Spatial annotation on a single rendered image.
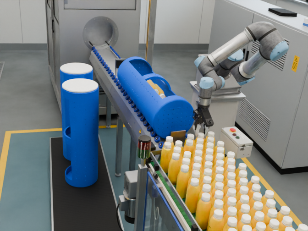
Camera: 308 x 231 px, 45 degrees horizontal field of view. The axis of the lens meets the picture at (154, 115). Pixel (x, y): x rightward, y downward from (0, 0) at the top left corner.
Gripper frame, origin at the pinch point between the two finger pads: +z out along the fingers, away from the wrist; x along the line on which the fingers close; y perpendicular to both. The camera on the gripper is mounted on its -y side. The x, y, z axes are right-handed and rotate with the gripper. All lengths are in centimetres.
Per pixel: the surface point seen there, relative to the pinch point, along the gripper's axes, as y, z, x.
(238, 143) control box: -17.9, -2.6, -14.3
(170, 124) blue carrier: 18.1, 0.7, 12.3
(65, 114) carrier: 132, 44, 63
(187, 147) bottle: -7.8, 2.4, 12.1
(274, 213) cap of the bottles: -72, -1, 0
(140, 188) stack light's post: -29, 9, 47
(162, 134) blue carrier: 18.1, 7.0, 17.6
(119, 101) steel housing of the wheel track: 99, 20, 23
